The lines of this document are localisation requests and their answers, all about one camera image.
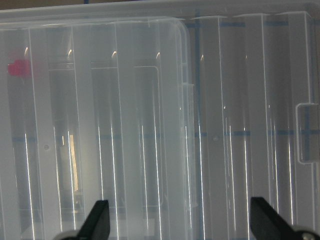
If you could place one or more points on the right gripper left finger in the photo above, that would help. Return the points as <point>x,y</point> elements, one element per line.
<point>97,225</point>

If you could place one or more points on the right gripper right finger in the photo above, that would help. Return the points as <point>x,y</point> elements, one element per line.
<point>265,223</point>

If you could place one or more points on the clear plastic box lid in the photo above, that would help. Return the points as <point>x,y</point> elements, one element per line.
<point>255,71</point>

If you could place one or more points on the clear plastic storage box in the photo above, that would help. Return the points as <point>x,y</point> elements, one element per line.
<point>106,114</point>

